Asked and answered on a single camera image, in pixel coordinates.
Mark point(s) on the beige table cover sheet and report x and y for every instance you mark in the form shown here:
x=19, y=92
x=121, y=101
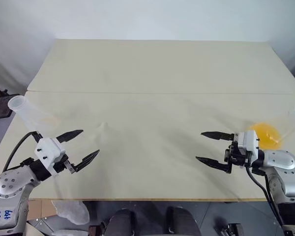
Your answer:
x=162, y=66
x=147, y=147

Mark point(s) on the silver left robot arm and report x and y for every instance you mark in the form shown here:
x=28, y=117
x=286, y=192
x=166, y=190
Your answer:
x=8, y=186

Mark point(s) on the black stand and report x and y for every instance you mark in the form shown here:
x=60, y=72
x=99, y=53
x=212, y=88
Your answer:
x=0, y=105

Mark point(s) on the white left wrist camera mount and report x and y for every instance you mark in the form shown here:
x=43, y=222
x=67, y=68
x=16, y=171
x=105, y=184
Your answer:
x=48, y=150

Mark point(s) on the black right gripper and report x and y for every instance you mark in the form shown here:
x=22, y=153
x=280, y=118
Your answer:
x=237, y=156

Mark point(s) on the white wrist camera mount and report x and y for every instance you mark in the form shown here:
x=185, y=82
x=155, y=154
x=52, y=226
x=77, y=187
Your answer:
x=48, y=150
x=248, y=141

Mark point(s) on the dark rounded shape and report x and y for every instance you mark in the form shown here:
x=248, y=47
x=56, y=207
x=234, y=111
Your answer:
x=180, y=221
x=124, y=222

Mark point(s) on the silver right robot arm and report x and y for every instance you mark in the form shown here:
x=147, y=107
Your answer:
x=282, y=159

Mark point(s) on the clear tube with orange liquid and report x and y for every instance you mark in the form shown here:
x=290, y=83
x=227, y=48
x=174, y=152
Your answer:
x=268, y=135

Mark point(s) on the white crumpled plastic bag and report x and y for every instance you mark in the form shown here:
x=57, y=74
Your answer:
x=71, y=211

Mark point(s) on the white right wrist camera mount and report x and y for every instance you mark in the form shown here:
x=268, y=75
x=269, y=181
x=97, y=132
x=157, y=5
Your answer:
x=248, y=141

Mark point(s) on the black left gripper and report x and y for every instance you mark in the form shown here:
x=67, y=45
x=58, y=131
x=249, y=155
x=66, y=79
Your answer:
x=60, y=167

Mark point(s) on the clear plastic tube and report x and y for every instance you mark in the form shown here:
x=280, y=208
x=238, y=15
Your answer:
x=27, y=111

